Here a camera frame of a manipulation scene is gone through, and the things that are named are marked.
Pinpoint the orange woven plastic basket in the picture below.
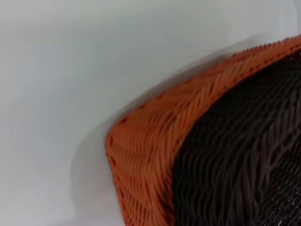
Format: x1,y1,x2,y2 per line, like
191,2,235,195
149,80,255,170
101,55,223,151
105,34,301,226

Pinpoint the dark brown woven basket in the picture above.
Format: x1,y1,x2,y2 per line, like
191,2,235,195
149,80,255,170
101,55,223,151
171,50,301,226

